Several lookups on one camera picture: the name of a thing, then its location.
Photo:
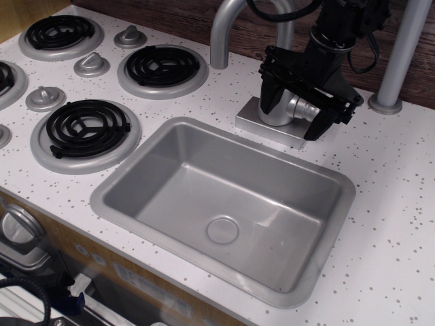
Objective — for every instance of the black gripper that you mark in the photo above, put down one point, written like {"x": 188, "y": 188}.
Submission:
{"x": 316, "y": 76}

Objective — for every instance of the silver faucet lever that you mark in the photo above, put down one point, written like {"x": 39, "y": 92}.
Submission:
{"x": 299, "y": 108}

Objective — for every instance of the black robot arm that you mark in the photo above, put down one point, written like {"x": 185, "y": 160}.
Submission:
{"x": 339, "y": 20}

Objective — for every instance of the grey vertical pole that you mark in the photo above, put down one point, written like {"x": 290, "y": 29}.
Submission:
{"x": 386, "y": 101}

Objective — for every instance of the silver curved faucet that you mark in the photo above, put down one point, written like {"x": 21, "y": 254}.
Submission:
{"x": 277, "y": 126}

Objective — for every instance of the grey toy sink basin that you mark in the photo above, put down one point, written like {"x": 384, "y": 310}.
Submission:
{"x": 255, "y": 217}

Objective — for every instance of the back right stove burner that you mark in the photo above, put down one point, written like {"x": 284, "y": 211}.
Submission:
{"x": 162, "y": 72}

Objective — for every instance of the silver stove knob top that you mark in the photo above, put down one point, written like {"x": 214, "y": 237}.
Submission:
{"x": 130, "y": 38}

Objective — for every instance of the silver stove knob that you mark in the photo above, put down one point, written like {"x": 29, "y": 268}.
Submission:
{"x": 92, "y": 65}
{"x": 130, "y": 38}
{"x": 45, "y": 99}

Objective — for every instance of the silver stove knob middle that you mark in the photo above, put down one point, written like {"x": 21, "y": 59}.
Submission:
{"x": 92, "y": 65}

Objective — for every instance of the front right stove burner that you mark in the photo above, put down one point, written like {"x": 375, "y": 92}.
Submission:
{"x": 84, "y": 137}

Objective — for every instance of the back left stove burner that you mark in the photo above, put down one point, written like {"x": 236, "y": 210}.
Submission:
{"x": 59, "y": 38}

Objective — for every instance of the silver stove knob lower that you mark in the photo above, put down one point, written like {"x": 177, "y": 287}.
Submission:
{"x": 45, "y": 99}

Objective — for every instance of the left edge stove burner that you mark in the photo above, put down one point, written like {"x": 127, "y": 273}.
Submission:
{"x": 14, "y": 83}

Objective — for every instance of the silver stove knob edge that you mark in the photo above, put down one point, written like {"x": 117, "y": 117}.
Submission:
{"x": 5, "y": 136}

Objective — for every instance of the silver oven dial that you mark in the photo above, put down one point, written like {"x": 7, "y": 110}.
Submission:
{"x": 20, "y": 230}

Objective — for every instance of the silver oven door handle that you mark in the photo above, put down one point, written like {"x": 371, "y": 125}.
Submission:
{"x": 33, "y": 262}

